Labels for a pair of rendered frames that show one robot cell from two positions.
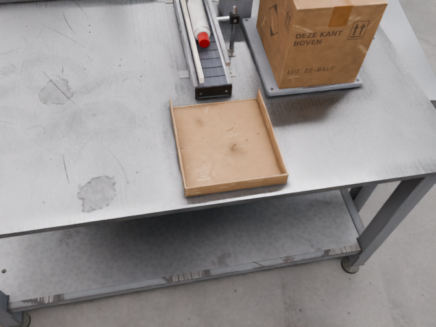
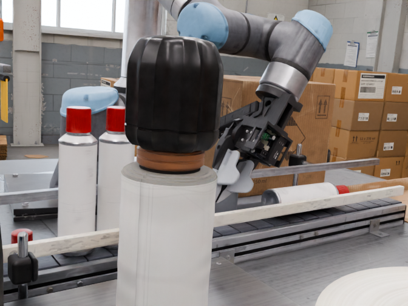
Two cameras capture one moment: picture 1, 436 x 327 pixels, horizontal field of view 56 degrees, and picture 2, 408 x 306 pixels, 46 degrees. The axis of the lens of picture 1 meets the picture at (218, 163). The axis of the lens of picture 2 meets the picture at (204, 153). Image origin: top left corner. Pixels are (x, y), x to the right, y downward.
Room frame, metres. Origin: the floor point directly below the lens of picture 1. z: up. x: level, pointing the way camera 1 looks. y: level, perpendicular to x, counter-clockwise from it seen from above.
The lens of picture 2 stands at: (1.63, 0.89, 1.16)
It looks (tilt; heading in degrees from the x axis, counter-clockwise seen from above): 11 degrees down; 250
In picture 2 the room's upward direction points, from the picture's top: 4 degrees clockwise
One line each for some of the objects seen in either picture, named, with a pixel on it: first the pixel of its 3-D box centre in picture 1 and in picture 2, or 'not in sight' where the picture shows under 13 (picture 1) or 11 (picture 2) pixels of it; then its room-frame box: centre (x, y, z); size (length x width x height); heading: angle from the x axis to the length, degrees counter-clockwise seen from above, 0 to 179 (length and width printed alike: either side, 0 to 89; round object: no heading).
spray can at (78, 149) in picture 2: not in sight; (77, 180); (1.56, 0.22, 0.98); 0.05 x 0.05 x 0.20
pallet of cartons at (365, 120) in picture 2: not in sight; (359, 130); (-1.41, -2.99, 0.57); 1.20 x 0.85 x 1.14; 8
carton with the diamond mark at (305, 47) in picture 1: (312, 16); (255, 130); (1.07, -0.24, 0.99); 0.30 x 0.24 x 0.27; 14
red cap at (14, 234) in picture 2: not in sight; (22, 241); (1.64, 0.09, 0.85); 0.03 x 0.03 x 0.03
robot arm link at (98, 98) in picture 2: not in sight; (91, 118); (1.50, -0.17, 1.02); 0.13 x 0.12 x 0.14; 30
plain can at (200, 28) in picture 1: (199, 22); (308, 197); (1.11, 0.09, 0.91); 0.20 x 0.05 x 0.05; 14
